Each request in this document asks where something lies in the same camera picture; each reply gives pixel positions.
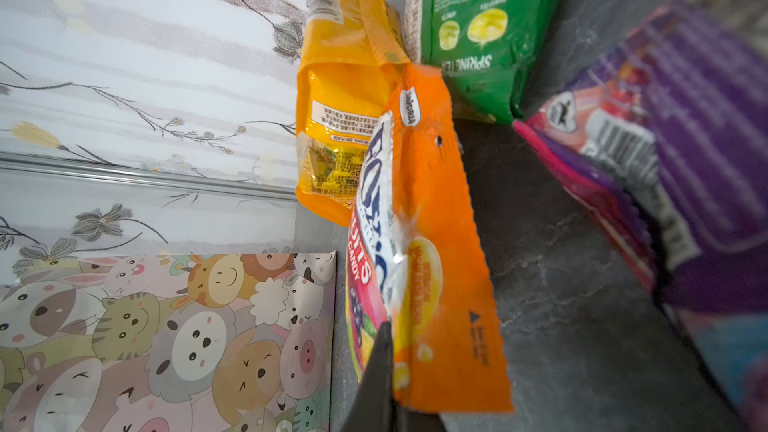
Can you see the purple candy packet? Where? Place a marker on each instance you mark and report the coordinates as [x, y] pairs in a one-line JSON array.
[[663, 140]]

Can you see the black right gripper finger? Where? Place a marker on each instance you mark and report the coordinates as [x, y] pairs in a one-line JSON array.
[[372, 409]]

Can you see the yellow snack packet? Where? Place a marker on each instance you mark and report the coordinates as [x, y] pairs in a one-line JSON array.
[[351, 60]]

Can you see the small green snack packet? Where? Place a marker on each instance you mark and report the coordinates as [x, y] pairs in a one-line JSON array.
[[485, 50]]

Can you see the cartoon animal paper bag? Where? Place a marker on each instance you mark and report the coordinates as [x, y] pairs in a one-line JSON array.
[[227, 342]]

